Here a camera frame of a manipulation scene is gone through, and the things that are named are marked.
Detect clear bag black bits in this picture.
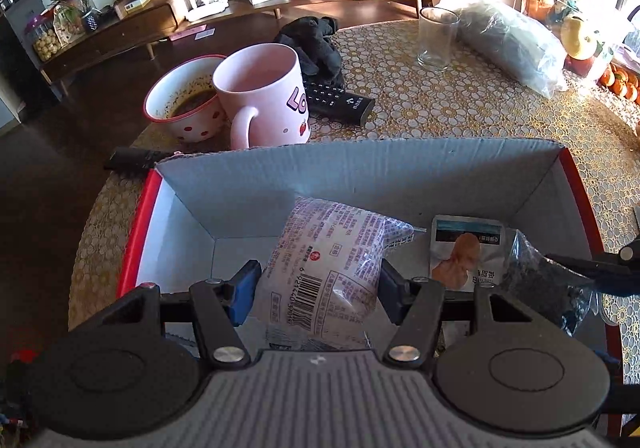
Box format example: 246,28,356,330
499,230,597,336

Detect white purple bread packet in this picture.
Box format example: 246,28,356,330
252,197,416,350

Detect red cardboard box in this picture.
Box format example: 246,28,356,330
115,137,624,438

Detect pile of mandarins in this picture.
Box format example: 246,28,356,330
598,64,639,104

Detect lace tablecloth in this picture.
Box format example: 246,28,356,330
68,20,639,383

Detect black remote control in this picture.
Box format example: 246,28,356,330
304,81,375,126

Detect pink mug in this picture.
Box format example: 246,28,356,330
213,43,310,150

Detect black cloth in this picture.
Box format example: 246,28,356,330
273,17,344,88

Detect clear bag dark contents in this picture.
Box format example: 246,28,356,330
456,0,567,99

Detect clear drinking glass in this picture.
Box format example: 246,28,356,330
416,6,459,69

